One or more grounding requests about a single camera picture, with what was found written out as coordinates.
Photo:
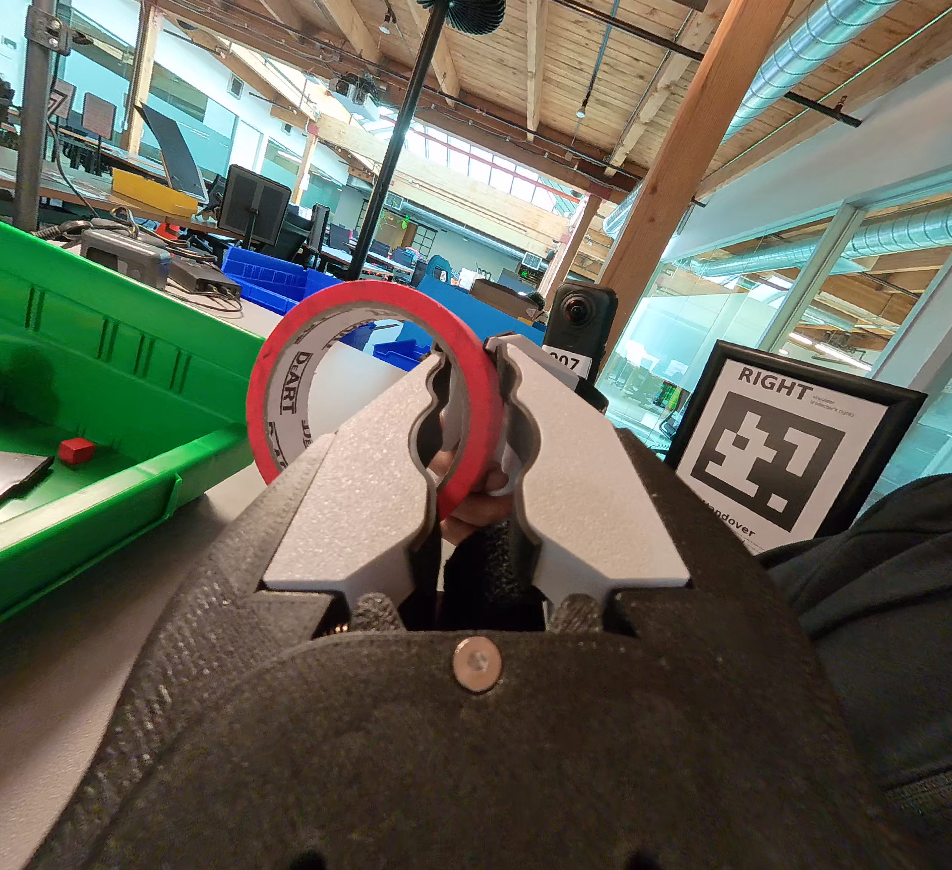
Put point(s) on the black power adapter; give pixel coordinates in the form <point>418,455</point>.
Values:
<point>204,279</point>

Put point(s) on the green plastic bin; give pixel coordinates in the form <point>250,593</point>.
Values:
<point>111,349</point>

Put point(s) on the blue panel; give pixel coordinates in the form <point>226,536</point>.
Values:
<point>454,297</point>

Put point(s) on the black monitor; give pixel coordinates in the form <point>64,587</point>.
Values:
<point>253,204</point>

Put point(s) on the small red block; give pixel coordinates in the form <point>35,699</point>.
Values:
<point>77,451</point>

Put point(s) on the small red object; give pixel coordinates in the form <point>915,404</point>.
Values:
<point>171,229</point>

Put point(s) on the blue plastic bin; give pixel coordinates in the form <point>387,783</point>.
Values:
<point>268,279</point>
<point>394,353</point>

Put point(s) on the silver air duct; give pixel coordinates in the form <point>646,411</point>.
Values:
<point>833,15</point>
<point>892,238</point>

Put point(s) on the framed marker sign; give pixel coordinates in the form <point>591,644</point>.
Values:
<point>758,453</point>

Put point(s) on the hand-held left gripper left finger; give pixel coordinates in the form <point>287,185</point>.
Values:
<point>357,498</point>

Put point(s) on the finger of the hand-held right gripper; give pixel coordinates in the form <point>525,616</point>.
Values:
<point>502,472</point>

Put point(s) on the red tape roll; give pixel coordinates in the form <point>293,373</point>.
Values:
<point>472,424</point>

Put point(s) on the dark sign board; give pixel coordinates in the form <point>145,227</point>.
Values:
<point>99,117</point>

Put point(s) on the black sheet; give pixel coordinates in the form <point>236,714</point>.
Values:
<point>18,476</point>

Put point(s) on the wooden post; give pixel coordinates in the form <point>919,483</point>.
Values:
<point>706,126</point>

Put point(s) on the long wooden desk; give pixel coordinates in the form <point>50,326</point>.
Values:
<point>74,190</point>

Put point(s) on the tilted dark board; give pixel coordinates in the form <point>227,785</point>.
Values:
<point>175,156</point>

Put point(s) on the yellow plastic bin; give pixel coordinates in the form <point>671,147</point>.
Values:
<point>152,193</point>

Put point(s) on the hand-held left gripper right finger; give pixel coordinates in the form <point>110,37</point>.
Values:
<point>595,513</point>

